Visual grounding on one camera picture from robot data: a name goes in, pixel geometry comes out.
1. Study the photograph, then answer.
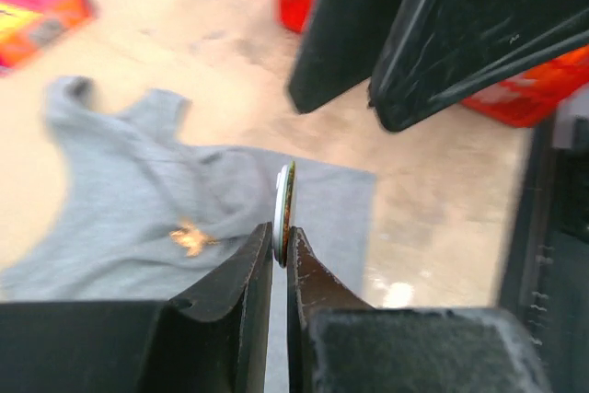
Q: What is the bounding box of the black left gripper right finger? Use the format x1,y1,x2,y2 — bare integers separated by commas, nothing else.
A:
285,227,551,393

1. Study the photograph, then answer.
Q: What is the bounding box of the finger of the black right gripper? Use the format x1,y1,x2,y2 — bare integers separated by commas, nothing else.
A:
369,0,588,132
287,0,402,113

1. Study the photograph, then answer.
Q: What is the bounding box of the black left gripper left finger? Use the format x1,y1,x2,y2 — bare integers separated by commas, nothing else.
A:
1,224,273,392

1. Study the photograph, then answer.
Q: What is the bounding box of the orange maple leaf brooch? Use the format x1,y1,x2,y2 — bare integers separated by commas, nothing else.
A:
169,219,218,257

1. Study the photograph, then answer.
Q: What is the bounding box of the grey sleeveless shirt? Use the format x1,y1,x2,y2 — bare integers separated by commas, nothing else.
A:
0,75,378,393

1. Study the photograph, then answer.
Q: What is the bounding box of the round iridescent brooch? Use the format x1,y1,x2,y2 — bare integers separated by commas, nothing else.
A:
272,161,296,268

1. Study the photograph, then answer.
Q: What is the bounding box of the red plastic basket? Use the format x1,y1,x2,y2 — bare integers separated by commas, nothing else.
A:
287,0,588,132

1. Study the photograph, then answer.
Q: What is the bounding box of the orange pink snack box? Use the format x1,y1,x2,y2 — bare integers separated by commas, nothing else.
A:
1,0,97,76

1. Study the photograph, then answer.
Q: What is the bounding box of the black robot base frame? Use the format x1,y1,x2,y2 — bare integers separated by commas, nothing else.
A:
498,110,588,392

